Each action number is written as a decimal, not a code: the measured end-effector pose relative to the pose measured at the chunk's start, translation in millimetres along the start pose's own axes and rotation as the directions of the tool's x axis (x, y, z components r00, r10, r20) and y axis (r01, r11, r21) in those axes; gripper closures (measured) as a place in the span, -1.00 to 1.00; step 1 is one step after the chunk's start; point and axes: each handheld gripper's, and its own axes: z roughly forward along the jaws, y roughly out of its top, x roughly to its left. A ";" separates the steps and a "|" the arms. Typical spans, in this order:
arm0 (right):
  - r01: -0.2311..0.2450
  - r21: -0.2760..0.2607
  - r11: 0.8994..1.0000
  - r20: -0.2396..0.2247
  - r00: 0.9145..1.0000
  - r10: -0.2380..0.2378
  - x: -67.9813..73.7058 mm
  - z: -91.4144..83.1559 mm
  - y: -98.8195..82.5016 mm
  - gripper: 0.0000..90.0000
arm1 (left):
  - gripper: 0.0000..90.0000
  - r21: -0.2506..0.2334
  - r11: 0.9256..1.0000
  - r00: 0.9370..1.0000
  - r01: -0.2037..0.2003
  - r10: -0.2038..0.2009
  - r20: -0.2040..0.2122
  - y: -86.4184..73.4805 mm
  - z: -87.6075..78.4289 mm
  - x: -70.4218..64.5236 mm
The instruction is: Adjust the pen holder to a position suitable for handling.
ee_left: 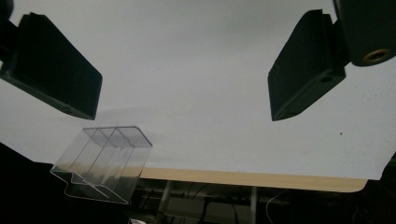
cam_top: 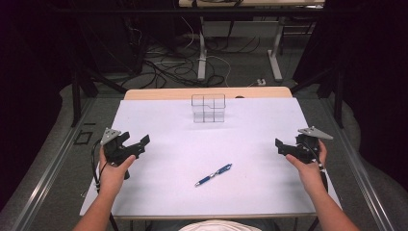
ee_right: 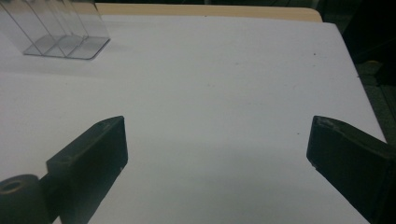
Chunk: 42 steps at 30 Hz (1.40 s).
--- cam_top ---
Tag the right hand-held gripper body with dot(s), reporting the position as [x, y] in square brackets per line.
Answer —
[308, 144]

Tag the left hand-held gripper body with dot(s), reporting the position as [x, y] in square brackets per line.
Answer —
[113, 148]

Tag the person's left hand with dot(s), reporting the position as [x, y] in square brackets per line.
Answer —
[113, 176]

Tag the person's right hand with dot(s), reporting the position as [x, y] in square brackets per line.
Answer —
[308, 174]

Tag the wooden table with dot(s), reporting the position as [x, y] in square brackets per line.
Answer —
[179, 93]

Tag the black metal stand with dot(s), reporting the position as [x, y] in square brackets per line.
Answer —
[77, 96]
[336, 93]

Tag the white table mat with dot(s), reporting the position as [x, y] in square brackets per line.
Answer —
[205, 154]

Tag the white power plug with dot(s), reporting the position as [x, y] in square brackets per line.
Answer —
[261, 82]

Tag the clear acrylic pen holder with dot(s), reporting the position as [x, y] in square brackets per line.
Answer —
[208, 108]

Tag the blue pen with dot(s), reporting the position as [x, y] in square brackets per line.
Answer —
[212, 175]

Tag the person's white shirt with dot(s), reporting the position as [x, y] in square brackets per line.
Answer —
[221, 225]

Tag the desk with white legs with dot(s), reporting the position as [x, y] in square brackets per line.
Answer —
[202, 48]

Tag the aluminium floor rail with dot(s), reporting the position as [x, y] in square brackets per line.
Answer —
[48, 173]
[359, 173]

